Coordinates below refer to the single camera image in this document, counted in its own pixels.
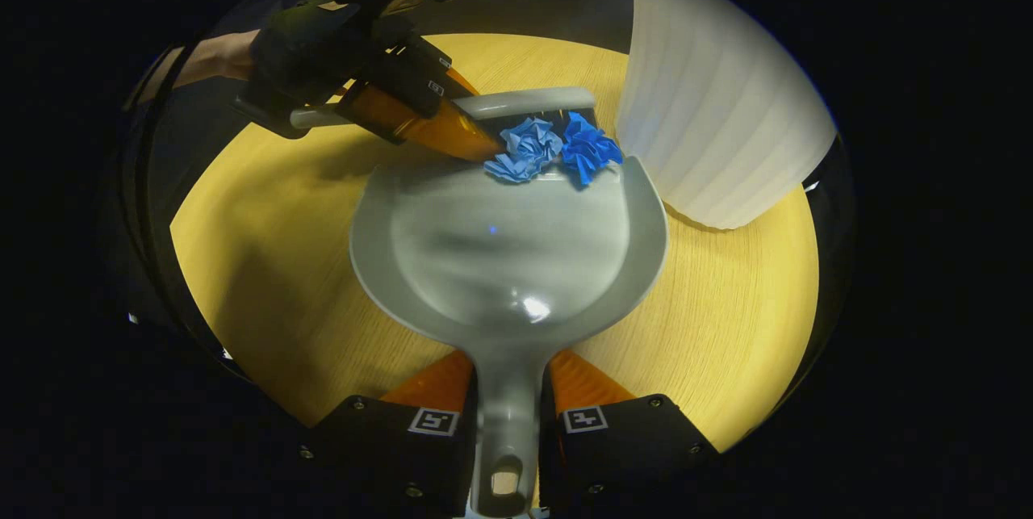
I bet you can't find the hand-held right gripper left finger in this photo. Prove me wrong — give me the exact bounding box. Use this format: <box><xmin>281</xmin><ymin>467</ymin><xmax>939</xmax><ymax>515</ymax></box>
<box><xmin>299</xmin><ymin>349</ymin><xmax>479</xmax><ymax>518</ymax></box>

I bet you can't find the dark blue paper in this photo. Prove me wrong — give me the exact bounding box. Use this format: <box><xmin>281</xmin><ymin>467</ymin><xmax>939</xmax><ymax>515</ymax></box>
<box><xmin>560</xmin><ymin>111</ymin><xmax>624</xmax><ymax>187</ymax></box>

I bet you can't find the light blue paper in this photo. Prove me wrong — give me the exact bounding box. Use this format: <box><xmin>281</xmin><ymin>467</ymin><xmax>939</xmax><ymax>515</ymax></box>
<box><xmin>483</xmin><ymin>117</ymin><xmax>564</xmax><ymax>184</ymax></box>

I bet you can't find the white ribbed garbage bin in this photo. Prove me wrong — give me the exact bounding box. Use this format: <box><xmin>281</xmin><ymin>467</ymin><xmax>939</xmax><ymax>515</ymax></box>
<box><xmin>615</xmin><ymin>0</ymin><xmax>839</xmax><ymax>231</ymax></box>

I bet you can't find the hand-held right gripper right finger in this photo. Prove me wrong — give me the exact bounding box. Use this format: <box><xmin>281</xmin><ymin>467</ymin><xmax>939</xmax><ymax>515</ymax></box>
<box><xmin>537</xmin><ymin>349</ymin><xmax>721</xmax><ymax>517</ymax></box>

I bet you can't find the white plastic dustpan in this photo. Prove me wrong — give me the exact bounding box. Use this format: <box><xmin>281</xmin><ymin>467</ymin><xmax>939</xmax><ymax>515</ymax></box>
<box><xmin>349</xmin><ymin>154</ymin><xmax>671</xmax><ymax>518</ymax></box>

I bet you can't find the small white broom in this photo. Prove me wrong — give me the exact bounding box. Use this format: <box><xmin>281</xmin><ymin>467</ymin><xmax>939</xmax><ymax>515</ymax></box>
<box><xmin>287</xmin><ymin>86</ymin><xmax>598</xmax><ymax>132</ymax></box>

